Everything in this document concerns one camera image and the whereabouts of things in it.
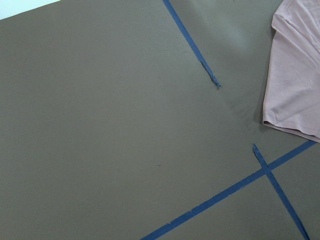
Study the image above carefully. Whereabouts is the pink Snoopy t-shirt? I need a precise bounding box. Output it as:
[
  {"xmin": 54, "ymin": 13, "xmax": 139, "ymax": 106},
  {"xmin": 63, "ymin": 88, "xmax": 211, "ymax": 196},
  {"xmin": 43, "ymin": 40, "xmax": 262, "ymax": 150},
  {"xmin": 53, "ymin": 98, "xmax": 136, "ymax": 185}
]
[{"xmin": 262, "ymin": 0, "xmax": 320, "ymax": 142}]

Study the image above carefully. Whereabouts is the blue tape strip left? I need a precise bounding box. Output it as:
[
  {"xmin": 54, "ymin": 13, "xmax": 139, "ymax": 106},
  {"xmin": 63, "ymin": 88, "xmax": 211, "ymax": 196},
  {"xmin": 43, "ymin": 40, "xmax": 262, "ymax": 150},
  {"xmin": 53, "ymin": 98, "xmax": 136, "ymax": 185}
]
[{"xmin": 162, "ymin": 0, "xmax": 221, "ymax": 88}]

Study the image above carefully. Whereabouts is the crossing blue tape strip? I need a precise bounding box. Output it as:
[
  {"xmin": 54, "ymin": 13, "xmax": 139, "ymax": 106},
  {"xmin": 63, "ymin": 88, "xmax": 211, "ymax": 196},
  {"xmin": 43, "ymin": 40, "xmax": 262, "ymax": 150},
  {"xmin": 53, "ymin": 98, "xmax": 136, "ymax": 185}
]
[{"xmin": 142, "ymin": 140, "xmax": 317, "ymax": 240}]

